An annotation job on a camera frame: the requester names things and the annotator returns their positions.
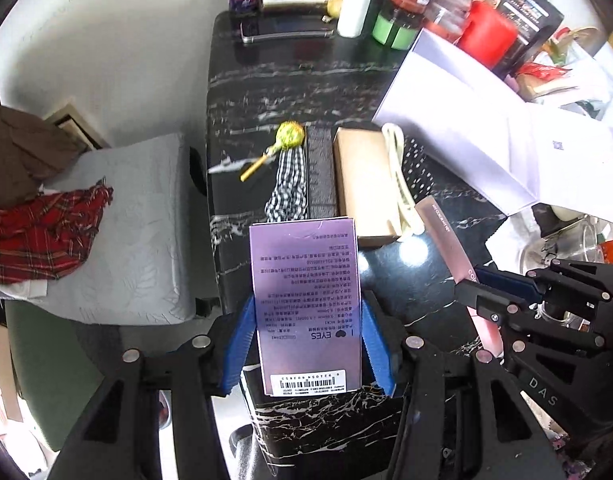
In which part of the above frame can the red cylindrical canister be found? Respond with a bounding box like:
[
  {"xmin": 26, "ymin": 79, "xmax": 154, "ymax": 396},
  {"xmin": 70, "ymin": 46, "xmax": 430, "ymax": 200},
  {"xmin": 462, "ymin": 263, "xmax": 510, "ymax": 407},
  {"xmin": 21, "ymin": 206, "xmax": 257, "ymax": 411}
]
[{"xmin": 457, "ymin": 1, "xmax": 518, "ymax": 70}]

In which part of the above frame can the white open gift box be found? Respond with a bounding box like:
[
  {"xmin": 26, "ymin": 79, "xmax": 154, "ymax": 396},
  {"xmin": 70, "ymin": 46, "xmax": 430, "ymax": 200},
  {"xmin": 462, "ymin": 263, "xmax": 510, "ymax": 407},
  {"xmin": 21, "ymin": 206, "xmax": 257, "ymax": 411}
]
[{"xmin": 372, "ymin": 29, "xmax": 613, "ymax": 223}]

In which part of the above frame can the glass pot lid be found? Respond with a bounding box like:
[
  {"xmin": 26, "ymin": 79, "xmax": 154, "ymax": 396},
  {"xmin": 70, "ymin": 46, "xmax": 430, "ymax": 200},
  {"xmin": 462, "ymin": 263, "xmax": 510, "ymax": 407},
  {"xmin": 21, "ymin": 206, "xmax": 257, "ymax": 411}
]
[{"xmin": 520, "ymin": 218, "xmax": 603, "ymax": 274}]

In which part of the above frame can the black textured box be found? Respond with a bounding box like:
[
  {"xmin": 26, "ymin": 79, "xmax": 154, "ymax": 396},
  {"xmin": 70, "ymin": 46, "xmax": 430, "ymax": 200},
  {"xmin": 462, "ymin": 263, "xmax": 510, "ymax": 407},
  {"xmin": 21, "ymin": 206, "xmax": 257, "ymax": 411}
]
[{"xmin": 306, "ymin": 126, "xmax": 338, "ymax": 219}]

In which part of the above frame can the green lollipop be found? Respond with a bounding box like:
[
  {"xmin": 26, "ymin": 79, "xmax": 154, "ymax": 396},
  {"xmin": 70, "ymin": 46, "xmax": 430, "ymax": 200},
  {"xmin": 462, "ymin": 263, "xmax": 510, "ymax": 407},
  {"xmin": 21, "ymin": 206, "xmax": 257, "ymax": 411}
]
[{"xmin": 240, "ymin": 122, "xmax": 305, "ymax": 182}]

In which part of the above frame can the black white checkered scrunchie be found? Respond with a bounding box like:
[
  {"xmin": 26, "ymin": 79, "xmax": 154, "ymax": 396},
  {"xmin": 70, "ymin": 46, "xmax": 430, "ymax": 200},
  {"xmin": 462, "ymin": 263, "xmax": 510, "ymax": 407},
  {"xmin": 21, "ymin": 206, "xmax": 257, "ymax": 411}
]
[{"xmin": 264, "ymin": 146, "xmax": 307, "ymax": 223}]

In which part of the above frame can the grey cushioned stool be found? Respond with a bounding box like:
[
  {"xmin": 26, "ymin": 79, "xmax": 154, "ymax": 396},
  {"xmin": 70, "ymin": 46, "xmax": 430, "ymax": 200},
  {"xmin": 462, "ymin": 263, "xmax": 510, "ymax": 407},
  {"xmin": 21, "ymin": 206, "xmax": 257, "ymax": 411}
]
[{"xmin": 0, "ymin": 133, "xmax": 196, "ymax": 326}]

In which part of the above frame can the smartphone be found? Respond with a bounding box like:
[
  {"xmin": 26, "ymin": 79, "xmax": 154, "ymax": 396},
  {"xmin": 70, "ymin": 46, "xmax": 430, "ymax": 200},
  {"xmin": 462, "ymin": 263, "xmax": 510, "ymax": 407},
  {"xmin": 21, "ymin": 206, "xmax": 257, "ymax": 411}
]
[{"xmin": 239, "ymin": 14, "xmax": 335, "ymax": 46}]

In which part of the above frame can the gold cardboard box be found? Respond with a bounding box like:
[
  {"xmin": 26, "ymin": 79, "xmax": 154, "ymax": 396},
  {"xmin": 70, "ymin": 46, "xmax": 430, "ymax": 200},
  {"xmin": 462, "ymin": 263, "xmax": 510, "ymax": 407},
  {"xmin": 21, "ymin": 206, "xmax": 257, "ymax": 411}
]
[{"xmin": 333, "ymin": 128, "xmax": 401, "ymax": 247}]

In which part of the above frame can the black polka dot scrunchie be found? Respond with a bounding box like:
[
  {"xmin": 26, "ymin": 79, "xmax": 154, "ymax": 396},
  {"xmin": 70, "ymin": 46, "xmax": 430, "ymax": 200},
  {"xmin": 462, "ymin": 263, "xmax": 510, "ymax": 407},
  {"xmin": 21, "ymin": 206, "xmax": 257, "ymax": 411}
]
[{"xmin": 402, "ymin": 136, "xmax": 434, "ymax": 203}]

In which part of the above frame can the clear jar orange label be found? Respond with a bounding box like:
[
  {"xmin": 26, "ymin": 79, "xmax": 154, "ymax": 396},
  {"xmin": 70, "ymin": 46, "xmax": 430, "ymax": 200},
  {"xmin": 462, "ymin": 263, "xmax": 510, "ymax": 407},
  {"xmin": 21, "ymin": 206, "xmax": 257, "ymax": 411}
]
[{"xmin": 422, "ymin": 0, "xmax": 472, "ymax": 44}]

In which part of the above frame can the red snack packet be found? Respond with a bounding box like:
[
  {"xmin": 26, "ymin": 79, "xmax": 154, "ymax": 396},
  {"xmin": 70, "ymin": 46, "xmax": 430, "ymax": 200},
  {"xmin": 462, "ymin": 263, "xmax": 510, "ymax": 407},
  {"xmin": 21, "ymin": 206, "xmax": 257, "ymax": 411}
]
[{"xmin": 517, "ymin": 62, "xmax": 569, "ymax": 84}]

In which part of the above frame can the green labelled black jar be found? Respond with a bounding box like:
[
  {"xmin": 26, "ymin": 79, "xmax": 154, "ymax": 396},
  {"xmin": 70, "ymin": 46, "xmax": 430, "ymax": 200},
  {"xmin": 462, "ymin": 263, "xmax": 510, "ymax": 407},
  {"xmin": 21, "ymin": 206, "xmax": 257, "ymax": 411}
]
[{"xmin": 371, "ymin": 0, "xmax": 423, "ymax": 51}]

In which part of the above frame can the brown cloth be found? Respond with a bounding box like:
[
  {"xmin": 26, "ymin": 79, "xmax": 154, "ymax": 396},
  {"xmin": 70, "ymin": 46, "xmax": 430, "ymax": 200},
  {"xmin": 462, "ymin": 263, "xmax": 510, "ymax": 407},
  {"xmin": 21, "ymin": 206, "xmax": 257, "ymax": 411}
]
[{"xmin": 0, "ymin": 102, "xmax": 87, "ymax": 208}]

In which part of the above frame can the pink lip gloss tube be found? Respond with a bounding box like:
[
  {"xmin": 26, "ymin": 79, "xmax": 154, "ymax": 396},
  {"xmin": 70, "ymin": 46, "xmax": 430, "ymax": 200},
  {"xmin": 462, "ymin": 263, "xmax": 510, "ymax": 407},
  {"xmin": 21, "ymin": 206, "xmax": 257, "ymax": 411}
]
[{"xmin": 415, "ymin": 196, "xmax": 504, "ymax": 358}]

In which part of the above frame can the red plaid cloth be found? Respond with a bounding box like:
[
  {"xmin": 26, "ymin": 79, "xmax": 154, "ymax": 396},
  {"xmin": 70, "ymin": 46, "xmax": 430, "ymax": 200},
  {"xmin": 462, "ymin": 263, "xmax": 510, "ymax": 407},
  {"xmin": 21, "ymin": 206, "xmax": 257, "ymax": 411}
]
[{"xmin": 0, "ymin": 180, "xmax": 113, "ymax": 285}]

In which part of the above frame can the cream plastic hair clip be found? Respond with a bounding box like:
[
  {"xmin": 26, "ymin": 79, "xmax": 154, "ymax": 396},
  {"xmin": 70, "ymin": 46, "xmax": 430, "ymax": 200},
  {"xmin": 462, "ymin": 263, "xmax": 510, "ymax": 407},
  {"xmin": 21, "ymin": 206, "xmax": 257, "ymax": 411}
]
[{"xmin": 381, "ymin": 122, "xmax": 425, "ymax": 236}]

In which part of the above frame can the purple eyes cosmetic box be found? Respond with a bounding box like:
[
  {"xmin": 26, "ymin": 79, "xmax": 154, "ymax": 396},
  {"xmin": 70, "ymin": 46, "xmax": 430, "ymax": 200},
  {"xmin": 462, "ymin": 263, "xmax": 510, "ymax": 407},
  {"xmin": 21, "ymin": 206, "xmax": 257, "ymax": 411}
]
[{"xmin": 249, "ymin": 218, "xmax": 361, "ymax": 398}]

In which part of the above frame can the black printed package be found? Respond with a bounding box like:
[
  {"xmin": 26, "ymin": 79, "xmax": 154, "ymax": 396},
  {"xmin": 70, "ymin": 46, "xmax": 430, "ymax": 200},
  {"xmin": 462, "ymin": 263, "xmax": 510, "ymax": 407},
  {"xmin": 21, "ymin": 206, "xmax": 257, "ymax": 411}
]
[{"xmin": 477, "ymin": 0, "xmax": 563, "ymax": 78}]

